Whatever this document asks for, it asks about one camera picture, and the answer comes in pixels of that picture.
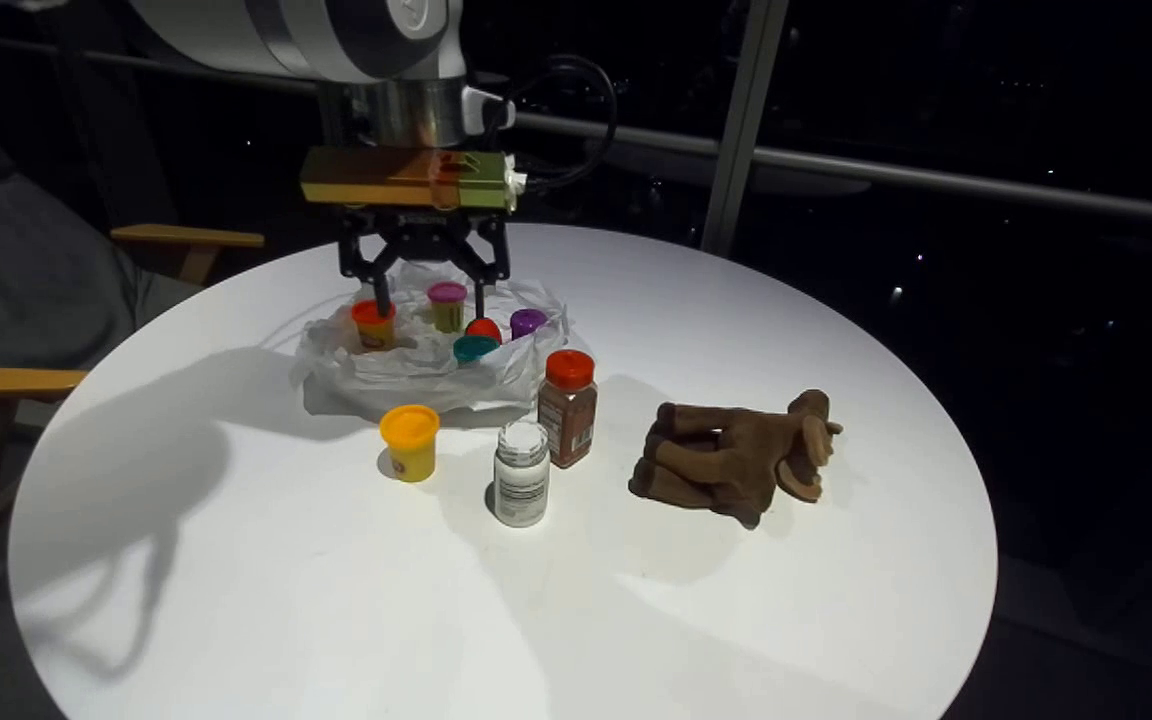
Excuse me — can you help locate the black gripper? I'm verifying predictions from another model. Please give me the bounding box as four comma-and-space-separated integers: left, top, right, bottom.
337, 207, 517, 324

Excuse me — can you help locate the yellow lid dough tub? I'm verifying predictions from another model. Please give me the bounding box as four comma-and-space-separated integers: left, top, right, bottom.
377, 401, 442, 486

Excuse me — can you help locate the red capped spice bottle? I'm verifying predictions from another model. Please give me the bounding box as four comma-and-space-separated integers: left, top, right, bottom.
536, 348, 599, 473

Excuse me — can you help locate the white capped pill bottle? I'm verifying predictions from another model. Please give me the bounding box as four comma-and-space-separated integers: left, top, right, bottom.
489, 415, 555, 533

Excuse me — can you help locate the brown plush toy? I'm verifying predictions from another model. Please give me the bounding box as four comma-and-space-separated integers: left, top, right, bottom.
622, 386, 846, 533

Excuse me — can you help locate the clear white plastic bag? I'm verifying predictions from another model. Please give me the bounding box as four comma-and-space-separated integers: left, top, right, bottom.
292, 274, 580, 434

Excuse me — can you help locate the orange lid dough tub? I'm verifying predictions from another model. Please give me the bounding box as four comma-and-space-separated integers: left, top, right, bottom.
346, 298, 405, 357

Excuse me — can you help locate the wooden chair armrest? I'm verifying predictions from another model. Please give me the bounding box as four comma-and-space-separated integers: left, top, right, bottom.
0, 360, 88, 405
109, 222, 269, 287

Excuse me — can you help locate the grey chair cushion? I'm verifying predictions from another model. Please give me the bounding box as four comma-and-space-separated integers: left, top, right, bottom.
0, 78, 138, 371

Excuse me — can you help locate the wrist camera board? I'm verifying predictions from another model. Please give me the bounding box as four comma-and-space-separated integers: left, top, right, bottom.
295, 143, 530, 218

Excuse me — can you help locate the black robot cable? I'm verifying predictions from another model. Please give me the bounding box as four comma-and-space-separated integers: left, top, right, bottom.
469, 54, 622, 191

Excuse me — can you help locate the grey window frame post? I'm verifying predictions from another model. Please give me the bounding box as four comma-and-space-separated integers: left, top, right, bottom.
695, 0, 790, 255

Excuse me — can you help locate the grey horizontal window rail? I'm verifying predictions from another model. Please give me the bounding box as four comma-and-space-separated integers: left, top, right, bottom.
508, 110, 1152, 232

